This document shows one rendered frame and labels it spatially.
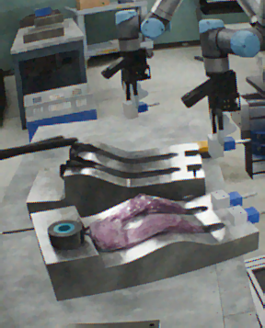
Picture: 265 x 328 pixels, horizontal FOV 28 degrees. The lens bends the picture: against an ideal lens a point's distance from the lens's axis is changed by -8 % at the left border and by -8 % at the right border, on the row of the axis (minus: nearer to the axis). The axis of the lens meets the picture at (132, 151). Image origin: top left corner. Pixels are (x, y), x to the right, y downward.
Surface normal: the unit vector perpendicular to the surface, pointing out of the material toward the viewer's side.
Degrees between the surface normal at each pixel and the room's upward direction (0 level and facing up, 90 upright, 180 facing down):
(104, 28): 90
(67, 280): 90
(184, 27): 90
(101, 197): 90
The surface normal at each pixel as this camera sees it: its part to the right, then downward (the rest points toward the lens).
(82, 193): -0.02, 0.36
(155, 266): 0.27, 0.32
